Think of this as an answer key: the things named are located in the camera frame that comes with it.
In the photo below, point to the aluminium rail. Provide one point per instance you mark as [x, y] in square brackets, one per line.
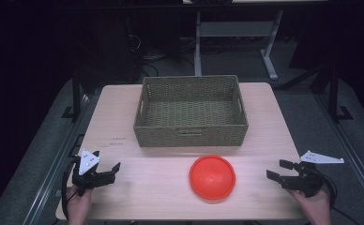
[50, 175]
[352, 150]

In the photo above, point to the green woven basket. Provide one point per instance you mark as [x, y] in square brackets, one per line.
[189, 115]

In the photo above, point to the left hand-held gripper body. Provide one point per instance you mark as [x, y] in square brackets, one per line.
[86, 162]

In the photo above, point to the black metal stand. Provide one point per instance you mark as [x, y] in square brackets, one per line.
[334, 93]
[76, 93]

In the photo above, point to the grey metal desk frame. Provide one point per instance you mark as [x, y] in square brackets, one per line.
[233, 29]

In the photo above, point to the dark cabinet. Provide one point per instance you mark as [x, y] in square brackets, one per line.
[111, 53]

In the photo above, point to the red plastic plate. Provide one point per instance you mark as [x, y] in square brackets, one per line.
[212, 177]

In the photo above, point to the person's right hand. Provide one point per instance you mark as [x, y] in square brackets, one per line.
[314, 207]

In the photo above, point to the person's left hand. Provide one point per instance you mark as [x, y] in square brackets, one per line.
[78, 204]

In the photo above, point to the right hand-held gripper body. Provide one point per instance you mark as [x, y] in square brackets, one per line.
[305, 182]

